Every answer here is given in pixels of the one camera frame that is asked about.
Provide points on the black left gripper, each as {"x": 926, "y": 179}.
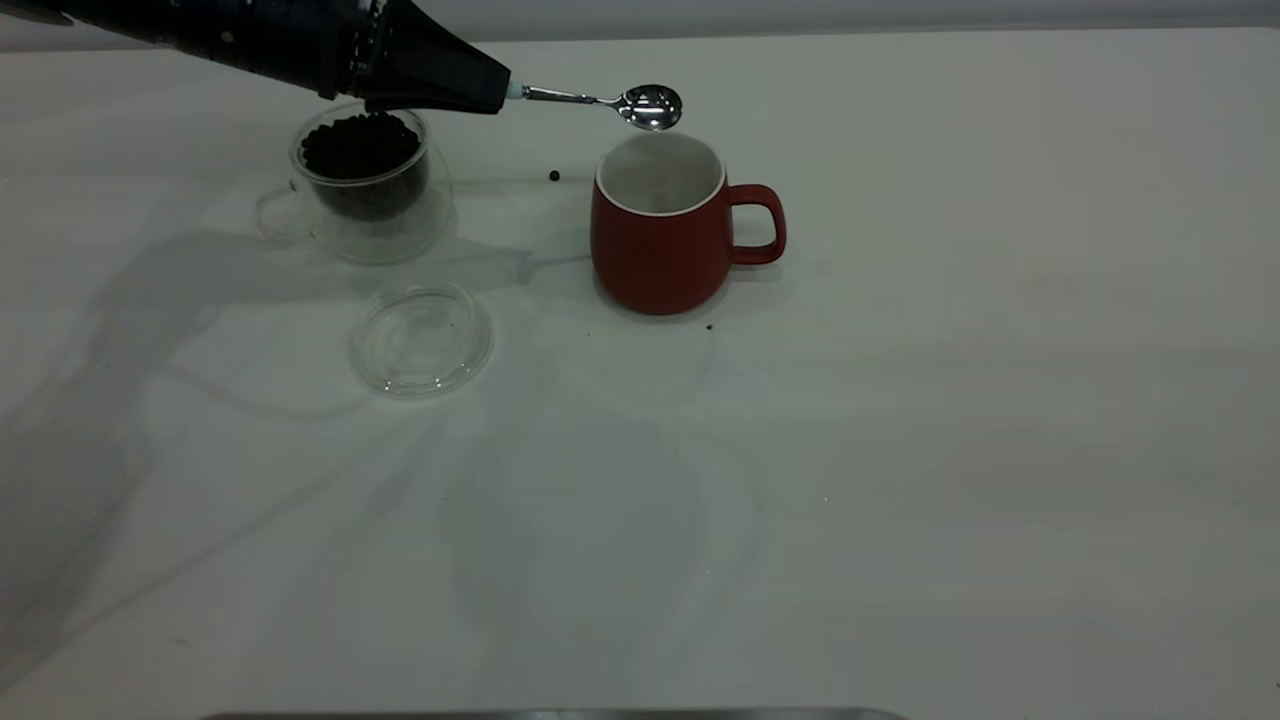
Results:
{"x": 300, "y": 45}

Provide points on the red ceramic mug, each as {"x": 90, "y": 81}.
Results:
{"x": 660, "y": 260}

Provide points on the dark coffee beans pile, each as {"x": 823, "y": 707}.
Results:
{"x": 362, "y": 150}

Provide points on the clear glass cup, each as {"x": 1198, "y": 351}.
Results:
{"x": 400, "y": 225}

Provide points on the clear glass lid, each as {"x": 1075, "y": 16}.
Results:
{"x": 420, "y": 345}

